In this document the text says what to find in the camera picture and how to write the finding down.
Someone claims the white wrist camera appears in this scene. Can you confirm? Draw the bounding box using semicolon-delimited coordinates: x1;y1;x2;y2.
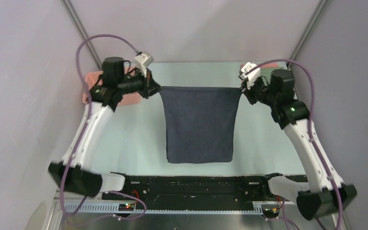
238;66;261;92
134;52;154;78

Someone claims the aluminium corner post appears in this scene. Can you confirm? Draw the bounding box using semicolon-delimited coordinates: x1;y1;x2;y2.
289;0;331;60
60;0;102;69

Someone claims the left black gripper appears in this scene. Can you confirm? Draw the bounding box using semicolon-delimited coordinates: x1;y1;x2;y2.
117;66;163;99

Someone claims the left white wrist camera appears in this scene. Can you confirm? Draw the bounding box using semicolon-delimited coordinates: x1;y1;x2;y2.
134;52;154;78

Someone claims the small circuit board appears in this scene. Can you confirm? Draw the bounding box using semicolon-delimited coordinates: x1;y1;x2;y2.
118;203;135;212
262;207;281;216

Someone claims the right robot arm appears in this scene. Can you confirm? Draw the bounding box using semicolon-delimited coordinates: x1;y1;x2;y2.
239;69;357;220

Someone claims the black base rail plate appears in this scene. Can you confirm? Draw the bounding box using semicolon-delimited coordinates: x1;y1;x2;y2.
101;172;309;211

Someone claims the left small circuit board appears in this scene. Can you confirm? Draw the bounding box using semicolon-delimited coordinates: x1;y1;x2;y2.
118;203;135;212

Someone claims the green white striped garment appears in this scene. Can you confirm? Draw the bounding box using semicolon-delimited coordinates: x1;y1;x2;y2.
260;67;284;85

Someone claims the dark navy garment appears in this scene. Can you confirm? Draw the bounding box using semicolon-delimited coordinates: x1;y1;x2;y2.
160;86;241;164

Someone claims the aluminium toothed cable duct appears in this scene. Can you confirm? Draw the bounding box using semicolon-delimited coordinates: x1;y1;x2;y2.
78;202;263;215

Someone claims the salmon pink t-shirt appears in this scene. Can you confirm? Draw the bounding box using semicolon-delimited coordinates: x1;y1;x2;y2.
241;62;282;71

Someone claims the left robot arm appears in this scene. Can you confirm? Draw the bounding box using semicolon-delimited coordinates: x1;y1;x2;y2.
48;53;161;200

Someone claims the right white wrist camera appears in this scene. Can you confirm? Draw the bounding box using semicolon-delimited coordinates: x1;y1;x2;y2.
238;66;261;92

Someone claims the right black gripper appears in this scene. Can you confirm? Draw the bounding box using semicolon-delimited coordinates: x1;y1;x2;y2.
240;75;278;107

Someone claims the pink plastic laundry basket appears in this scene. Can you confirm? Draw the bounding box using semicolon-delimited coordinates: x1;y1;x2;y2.
85;71;141;106

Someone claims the right small circuit board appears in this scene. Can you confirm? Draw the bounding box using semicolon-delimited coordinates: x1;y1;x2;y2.
262;207;281;216

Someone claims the right aluminium corner post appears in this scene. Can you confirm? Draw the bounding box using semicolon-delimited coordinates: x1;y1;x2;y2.
289;0;331;60

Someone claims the left aluminium corner post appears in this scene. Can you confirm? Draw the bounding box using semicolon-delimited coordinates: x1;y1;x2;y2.
60;0;102;69

